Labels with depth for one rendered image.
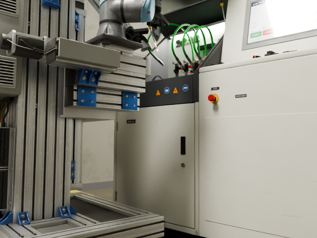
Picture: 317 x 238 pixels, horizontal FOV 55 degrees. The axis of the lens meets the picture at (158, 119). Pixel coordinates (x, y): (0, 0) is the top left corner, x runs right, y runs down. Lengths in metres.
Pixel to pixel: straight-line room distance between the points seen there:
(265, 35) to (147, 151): 0.97
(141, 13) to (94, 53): 0.36
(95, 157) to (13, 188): 2.33
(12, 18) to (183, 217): 1.29
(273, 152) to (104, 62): 0.85
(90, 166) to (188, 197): 2.11
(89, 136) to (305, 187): 2.69
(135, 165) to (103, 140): 1.79
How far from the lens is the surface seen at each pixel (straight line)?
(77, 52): 1.22
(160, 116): 1.85
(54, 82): 1.49
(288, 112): 1.48
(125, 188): 2.08
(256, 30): 1.92
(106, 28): 1.49
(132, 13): 1.50
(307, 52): 1.50
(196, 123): 1.69
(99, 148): 3.73
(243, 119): 1.55
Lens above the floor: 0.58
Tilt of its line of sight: 4 degrees up
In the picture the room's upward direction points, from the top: straight up
